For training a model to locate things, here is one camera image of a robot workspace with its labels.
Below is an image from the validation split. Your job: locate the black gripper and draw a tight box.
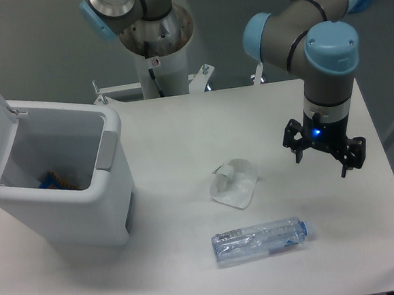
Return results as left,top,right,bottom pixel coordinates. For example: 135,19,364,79
282,114,367,178

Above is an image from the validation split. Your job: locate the clear plastic water bottle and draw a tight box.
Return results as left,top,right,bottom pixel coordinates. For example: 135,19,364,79
211,217,314,266

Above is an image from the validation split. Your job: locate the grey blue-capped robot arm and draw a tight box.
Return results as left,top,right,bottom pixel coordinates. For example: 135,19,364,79
80,0,366,172

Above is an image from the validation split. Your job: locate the white plastic trash can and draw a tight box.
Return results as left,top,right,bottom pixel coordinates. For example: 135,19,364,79
0,100,135,246

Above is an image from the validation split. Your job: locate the blue orange snack wrapper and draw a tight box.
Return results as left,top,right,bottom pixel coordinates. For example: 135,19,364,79
38,171,79,191

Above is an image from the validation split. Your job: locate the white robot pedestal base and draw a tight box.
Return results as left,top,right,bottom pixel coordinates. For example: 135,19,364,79
94,4,215,104

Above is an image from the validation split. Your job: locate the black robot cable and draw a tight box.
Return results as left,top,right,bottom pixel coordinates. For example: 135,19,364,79
143,40,165,99

